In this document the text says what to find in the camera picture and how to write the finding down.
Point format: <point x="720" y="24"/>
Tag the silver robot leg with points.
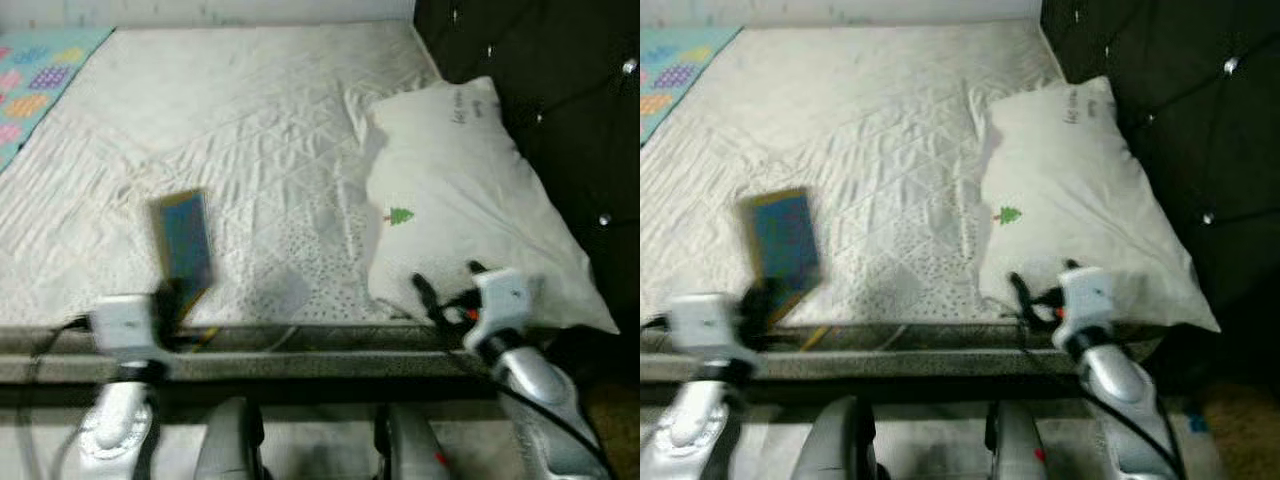
<point x="850" y="440"/>
<point x="230" y="440"/>
<point x="410" y="445"/>
<point x="1015" y="445"/>

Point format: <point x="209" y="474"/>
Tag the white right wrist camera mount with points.
<point x="500" y="305"/>
<point x="1087" y="300"/>

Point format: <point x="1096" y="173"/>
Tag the brown floor mat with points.
<point x="1240" y="430"/>
<point x="615" y="430"/>

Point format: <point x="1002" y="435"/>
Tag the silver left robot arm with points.
<point x="690" y="420"/>
<point x="115" y="420"/>

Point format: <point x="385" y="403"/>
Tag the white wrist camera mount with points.
<point x="700" y="322"/>
<point x="1087" y="300"/>
<point x="125" y="325"/>
<point x="500" y="305"/>

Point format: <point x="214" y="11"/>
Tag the thin grey patterned mattress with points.
<point x="300" y="365"/>
<point x="900" y="365"/>

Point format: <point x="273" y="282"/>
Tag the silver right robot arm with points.
<point x="545" y="410"/>
<point x="1130" y="410"/>

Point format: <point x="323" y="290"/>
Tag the black tufted headboard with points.
<point x="1190" y="120"/>
<point x="560" y="120"/>

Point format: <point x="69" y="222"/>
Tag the yellow bordered children's book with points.
<point x="785" y="245"/>
<point x="185" y="245"/>

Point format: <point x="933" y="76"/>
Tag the white pillow with tree print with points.
<point x="470" y="190"/>
<point x="1080" y="190"/>

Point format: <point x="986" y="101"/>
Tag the thick grey patterned mattress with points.
<point x="880" y="130"/>
<point x="250" y="130"/>

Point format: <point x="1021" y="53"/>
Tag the silver robot left leg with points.
<point x="850" y="440"/>
<point x="230" y="440"/>

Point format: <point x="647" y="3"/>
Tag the teal blanket with colourful shapes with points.
<point x="670" y="80"/>
<point x="35" y="90"/>

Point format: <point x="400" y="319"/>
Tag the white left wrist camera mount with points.
<point x="125" y="325"/>
<point x="700" y="322"/>

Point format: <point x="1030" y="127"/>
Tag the silver robot right leg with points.
<point x="410" y="445"/>
<point x="1015" y="445"/>

